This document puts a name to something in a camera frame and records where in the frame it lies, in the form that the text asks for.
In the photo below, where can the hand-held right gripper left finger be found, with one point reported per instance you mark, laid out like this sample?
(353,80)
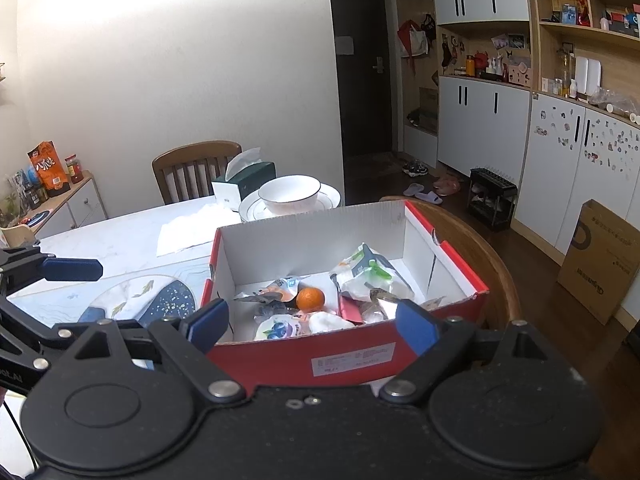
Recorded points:
(210,322)

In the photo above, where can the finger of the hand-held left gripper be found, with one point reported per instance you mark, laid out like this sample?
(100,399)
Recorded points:
(91,314)
(75,269)

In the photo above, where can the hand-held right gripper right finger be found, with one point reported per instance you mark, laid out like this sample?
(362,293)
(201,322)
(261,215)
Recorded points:
(415,327)

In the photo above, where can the gold foil snack packet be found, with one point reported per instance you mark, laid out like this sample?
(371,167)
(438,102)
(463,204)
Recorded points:
(380,305)

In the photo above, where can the blueberry print snack packet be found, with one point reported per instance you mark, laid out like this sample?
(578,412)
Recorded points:
(277,330)

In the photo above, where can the red cardboard box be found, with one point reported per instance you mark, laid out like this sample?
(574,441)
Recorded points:
(350,357)

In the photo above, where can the grey orange snack packet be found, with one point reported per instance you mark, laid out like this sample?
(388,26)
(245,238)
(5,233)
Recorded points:
(280,287)

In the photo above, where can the bag of white beads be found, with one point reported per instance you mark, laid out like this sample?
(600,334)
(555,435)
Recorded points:
(330,321)

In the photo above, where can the tangerine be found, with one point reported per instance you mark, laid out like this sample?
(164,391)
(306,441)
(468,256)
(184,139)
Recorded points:
(310,299)

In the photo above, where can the marble desktop with blue pattern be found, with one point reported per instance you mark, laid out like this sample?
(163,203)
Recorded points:
(125,245)

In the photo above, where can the white side cabinet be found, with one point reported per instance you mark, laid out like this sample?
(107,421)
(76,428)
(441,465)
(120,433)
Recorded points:
(80,205)

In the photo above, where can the dark blue round coaster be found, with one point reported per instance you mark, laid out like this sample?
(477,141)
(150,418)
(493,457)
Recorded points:
(36,217)

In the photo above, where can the beige wooden holder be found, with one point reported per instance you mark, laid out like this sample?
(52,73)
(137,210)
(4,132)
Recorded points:
(17,236)

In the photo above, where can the white paper napkin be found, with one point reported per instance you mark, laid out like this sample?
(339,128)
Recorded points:
(190,232)

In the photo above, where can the wooden chair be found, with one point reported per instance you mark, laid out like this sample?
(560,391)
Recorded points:
(480,260)
(195,160)

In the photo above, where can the red lid jar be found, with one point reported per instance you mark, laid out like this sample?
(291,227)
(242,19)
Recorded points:
(75,170)

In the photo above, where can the orange snack bag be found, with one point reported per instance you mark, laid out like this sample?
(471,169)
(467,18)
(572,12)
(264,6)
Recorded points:
(49,170)

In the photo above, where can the purple slipper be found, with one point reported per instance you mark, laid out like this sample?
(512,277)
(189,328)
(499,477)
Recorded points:
(413,190)
(429,198)

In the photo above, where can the green tissue box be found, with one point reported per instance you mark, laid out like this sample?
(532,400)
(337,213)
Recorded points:
(250,182)

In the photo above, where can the pink slippers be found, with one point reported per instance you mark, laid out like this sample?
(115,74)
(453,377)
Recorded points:
(446,185)

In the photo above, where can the white bowl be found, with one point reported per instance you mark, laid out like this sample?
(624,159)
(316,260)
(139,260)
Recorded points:
(290,197)

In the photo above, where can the black shoe rack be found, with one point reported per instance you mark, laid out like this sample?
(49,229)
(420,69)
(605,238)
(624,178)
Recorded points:
(492,200)

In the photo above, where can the dark sneakers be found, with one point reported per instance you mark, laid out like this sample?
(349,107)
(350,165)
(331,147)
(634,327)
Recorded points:
(415,168)

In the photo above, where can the brown cardboard carton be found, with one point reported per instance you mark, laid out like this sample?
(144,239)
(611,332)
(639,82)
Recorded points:
(600,265)

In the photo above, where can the white lower cabinet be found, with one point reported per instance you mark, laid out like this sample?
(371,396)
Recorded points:
(480,130)

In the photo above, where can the white cabinet with stickers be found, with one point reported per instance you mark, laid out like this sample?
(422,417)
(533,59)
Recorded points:
(575,175)

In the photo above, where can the dark entrance door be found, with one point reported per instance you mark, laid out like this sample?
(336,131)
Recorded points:
(360,110)

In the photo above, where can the orange thermos bottle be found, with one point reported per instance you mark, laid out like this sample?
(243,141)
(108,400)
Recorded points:
(470,66)

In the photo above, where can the red white hanging bag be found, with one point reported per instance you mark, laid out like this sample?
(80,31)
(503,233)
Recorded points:
(412,37)

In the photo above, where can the wooden wall shelf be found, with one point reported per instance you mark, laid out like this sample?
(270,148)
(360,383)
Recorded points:
(545,50)

